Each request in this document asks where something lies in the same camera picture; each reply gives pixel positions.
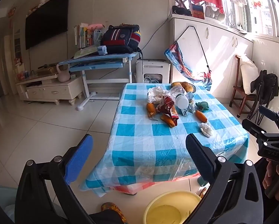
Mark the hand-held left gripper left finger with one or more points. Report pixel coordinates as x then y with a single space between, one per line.
80 158

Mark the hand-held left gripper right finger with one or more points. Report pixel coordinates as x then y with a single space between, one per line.
200 161

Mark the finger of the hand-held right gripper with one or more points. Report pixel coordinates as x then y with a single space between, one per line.
269 113
251 127

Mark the small white tissue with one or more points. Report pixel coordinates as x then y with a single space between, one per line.
206 130

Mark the orange peel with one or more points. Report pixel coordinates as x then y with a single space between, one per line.
151 109
201 116

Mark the orange carrot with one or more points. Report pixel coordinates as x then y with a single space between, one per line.
167 119

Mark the green knitted toy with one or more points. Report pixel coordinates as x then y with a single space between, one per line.
202 106

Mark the red snack bag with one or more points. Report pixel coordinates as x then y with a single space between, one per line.
169 108

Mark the yellow plastic basin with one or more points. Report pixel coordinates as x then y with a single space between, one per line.
167 214

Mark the clear plastic bottle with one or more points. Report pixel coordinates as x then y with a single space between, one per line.
181 100

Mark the large white tissue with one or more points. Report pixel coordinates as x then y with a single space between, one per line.
155 94

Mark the black folding chair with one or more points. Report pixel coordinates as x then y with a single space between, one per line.
265 84

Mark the wooden chair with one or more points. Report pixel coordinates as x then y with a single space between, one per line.
240 93

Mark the white pillow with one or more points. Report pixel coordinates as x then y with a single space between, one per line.
248 74

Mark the blue white checked tablecloth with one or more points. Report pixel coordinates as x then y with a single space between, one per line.
153 149

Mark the red checked tablecloth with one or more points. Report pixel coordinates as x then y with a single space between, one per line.
130 187

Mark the crocheted slipper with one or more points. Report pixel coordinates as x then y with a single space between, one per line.
111 208

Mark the person's leg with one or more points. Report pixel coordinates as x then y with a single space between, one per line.
106 219

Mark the dark fruit plate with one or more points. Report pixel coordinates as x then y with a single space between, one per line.
194 89

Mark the cream television cabinet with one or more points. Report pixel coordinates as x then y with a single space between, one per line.
48 91

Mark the pink kettlebell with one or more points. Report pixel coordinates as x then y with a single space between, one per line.
64 75

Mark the white cabinet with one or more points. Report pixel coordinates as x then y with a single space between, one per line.
219 42

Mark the light blue plastic container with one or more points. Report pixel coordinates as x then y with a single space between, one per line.
1 198

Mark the white sneakers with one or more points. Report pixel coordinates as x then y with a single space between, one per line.
237 28

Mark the brown cardboard box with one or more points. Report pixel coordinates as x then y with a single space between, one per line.
48 69

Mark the blue study desk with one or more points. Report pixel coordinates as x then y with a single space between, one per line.
99 59

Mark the white air purifier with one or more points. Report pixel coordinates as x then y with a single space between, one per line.
151 68

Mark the green printed booklet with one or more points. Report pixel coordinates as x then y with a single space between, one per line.
85 53

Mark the red window decoration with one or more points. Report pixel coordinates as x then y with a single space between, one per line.
257 4

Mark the white plastic appliance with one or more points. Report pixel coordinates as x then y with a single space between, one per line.
212 11

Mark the row of books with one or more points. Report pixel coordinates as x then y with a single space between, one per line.
83 36

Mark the orange box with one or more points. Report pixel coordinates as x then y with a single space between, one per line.
198 11

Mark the dark striped backpack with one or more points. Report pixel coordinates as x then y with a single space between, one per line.
120 38

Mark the pink plush toy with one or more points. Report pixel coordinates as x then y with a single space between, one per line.
95 26

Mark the black shoes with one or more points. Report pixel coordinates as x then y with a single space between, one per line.
181 11

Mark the black television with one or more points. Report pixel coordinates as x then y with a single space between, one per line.
46 21

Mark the small plush toy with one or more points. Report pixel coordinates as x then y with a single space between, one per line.
32 10

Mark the white plush toy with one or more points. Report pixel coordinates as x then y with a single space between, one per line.
42 1

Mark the red wall ornament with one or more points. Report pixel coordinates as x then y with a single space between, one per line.
12 11

